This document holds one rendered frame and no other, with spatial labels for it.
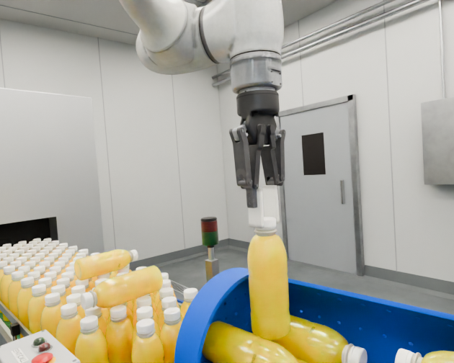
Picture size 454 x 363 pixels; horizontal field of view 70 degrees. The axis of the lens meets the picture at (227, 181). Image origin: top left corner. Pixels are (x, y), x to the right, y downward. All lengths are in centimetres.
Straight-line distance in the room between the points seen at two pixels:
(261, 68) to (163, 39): 18
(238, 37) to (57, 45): 458
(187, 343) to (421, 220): 358
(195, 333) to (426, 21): 387
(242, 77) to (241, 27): 8
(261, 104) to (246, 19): 14
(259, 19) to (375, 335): 59
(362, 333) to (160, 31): 66
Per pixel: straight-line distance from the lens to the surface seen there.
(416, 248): 411
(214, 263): 126
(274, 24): 59
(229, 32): 59
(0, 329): 158
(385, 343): 71
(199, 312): 62
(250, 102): 56
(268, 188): 60
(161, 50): 62
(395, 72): 413
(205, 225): 121
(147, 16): 60
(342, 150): 429
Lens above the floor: 144
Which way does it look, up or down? 2 degrees down
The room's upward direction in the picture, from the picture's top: 4 degrees counter-clockwise
